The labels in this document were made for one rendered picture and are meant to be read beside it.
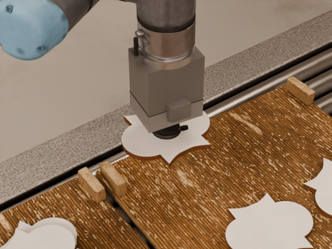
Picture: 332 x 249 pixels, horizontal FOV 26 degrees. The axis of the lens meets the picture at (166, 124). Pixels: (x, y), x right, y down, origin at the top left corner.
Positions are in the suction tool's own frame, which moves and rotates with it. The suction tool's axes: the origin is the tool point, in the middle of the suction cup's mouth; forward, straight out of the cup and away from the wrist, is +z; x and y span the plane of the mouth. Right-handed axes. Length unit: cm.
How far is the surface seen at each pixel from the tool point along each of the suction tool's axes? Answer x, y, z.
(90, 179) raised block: 4.8, -10.7, 8.7
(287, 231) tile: -16.4, 11.6, 10.3
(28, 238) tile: -2.4, -23.0, 8.4
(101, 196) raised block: 1.9, -10.1, 10.1
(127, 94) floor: 129, 48, 105
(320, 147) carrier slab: -3.2, 27.2, 11.3
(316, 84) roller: 12.5, 38.0, 13.0
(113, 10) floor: 185, 67, 105
